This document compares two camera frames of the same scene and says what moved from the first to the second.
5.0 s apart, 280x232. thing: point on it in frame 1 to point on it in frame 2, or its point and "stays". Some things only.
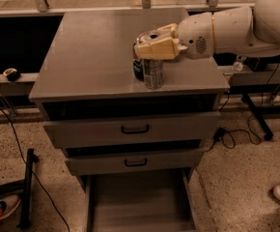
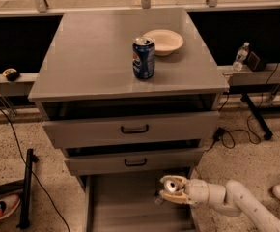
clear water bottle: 238,64 stays
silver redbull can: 154,73 to 170,185
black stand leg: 32,159 stays
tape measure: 12,73 stays
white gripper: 194,35 to 196,190
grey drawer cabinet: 139,151 stays
